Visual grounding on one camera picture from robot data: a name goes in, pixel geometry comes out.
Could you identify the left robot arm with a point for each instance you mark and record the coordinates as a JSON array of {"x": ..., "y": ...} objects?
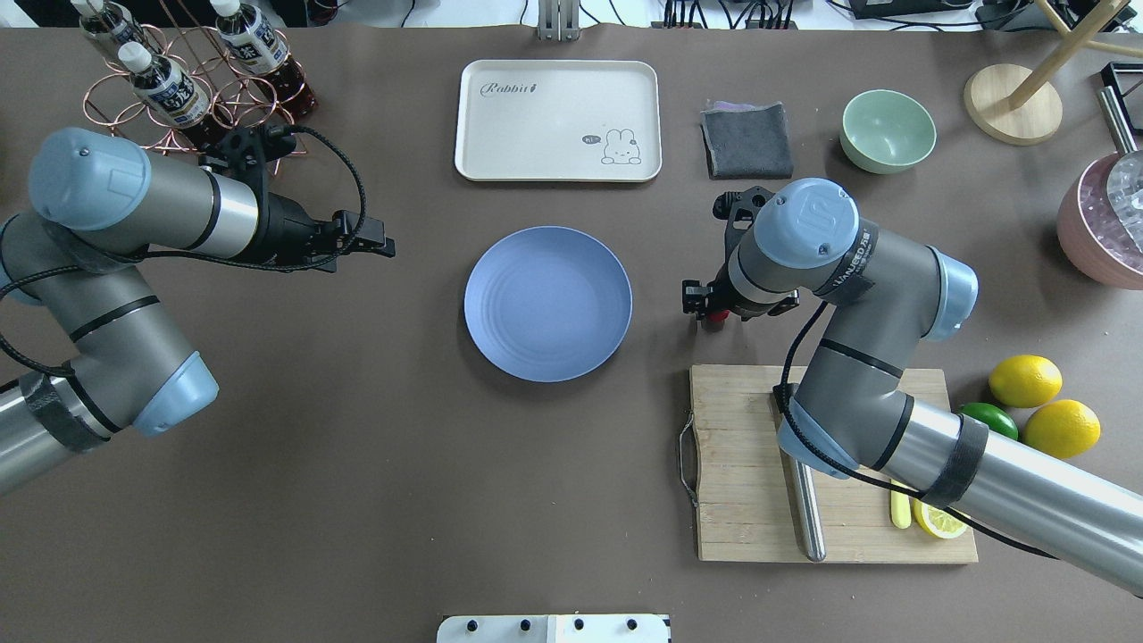
[{"x": 100, "y": 207}]

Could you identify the grey folded cloth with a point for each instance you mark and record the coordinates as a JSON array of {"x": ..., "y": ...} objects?
[{"x": 746, "y": 141}]

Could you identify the pink ice bucket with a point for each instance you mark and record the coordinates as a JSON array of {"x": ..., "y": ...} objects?
[{"x": 1090, "y": 233}]

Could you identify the left rear tea bottle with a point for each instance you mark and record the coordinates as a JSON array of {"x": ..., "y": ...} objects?
[{"x": 108, "y": 26}]

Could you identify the tea bottle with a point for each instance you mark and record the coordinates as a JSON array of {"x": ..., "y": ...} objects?
[
  {"x": 262, "y": 54},
  {"x": 163, "y": 85},
  {"x": 108, "y": 26}
]

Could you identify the right rear tea bottle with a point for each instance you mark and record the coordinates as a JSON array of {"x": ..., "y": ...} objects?
[{"x": 262, "y": 54}]

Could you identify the white mount plate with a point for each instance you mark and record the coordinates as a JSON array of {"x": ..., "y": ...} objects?
[{"x": 620, "y": 627}]

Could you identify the lower lemon half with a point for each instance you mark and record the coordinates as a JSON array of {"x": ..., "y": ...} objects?
[{"x": 939, "y": 523}]

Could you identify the copper wire bottle rack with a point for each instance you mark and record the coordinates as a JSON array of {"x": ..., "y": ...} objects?
[{"x": 229, "y": 95}]

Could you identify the wooden stand with round base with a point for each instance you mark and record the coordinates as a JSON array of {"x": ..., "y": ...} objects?
[{"x": 1017, "y": 105}]

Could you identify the whole lemon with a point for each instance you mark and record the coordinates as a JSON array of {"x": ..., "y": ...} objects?
[
  {"x": 1025, "y": 381},
  {"x": 1064, "y": 428}
]

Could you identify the yellow plastic knife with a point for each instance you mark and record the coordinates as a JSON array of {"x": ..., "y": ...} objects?
[{"x": 900, "y": 510}]

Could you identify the wooden cutting board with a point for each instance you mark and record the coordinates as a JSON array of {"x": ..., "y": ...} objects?
[{"x": 746, "y": 508}]

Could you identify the blue round plate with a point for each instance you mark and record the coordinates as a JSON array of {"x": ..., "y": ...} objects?
[{"x": 548, "y": 304}]

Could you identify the steel muddler black cap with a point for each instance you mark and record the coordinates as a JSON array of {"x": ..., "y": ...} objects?
[{"x": 809, "y": 525}]

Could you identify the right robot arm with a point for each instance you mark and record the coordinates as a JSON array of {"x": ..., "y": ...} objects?
[{"x": 848, "y": 411}]

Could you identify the green lime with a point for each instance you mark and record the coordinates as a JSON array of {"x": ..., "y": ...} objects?
[{"x": 996, "y": 418}]

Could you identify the upper whole lemon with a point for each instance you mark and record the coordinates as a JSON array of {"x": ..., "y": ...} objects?
[{"x": 1025, "y": 381}]

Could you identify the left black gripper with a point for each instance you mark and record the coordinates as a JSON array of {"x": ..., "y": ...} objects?
[{"x": 287, "y": 228}]

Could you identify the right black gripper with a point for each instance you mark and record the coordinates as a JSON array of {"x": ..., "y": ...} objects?
[{"x": 695, "y": 298}]

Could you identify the white rabbit tray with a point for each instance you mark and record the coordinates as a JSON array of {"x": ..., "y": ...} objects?
[{"x": 558, "y": 121}]

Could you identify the green bowl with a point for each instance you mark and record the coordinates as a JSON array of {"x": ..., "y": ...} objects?
[{"x": 886, "y": 132}]

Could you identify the front tea bottle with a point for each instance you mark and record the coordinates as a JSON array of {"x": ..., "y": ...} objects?
[{"x": 163, "y": 85}]

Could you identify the lower whole lemon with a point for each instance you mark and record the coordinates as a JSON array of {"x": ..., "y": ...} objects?
[{"x": 1064, "y": 428}]

